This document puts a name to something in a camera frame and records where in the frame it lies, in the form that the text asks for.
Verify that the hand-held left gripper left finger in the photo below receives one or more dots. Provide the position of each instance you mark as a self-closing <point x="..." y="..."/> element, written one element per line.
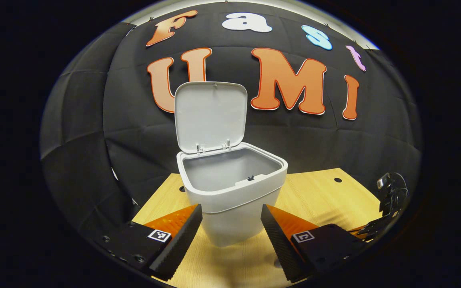
<point x="182" y="243"/>

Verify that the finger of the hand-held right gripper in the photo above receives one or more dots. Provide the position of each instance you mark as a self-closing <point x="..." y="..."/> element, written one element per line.
<point x="374" y="228"/>

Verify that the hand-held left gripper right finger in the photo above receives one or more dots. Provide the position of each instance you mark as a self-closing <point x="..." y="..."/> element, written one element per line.
<point x="278" y="244"/>

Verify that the white desktop garbage bin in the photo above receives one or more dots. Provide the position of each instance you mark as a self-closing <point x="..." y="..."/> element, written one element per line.
<point x="230" y="208"/>

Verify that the wooden desktop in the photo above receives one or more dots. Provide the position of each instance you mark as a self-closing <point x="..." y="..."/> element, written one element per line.
<point x="322" y="200"/>

